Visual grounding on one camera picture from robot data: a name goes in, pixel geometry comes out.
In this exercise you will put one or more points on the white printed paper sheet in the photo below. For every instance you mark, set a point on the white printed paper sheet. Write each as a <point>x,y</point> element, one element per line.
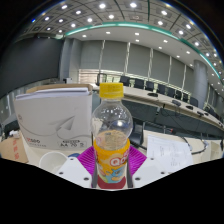
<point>170,153</point>

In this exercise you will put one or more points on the brown red-lettered cardboard box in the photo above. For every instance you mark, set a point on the brown red-lettered cardboard box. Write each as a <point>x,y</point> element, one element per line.
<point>13,150</point>

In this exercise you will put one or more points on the row of black chairs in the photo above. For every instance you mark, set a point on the row of black chairs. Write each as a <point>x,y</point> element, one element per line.
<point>138,83</point>

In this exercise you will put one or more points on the recessed ceiling lights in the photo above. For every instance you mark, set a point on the recessed ceiling lights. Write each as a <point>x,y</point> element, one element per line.
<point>102,6</point>

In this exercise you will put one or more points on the white patterned mug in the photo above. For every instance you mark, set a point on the white patterned mug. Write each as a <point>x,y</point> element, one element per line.
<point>51,161</point>

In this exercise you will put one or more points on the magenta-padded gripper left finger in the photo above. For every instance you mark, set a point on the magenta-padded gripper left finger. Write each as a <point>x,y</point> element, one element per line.
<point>73,171</point>

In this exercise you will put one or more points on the yellow-capped clear drink bottle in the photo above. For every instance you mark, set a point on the yellow-capped clear drink bottle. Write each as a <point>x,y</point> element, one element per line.
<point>111,160</point>

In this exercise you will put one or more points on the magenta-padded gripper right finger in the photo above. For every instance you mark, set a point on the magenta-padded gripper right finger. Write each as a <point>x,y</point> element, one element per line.
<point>151,170</point>

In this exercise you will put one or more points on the white copy paper box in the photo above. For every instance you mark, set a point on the white copy paper box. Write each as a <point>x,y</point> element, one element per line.
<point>50,123</point>

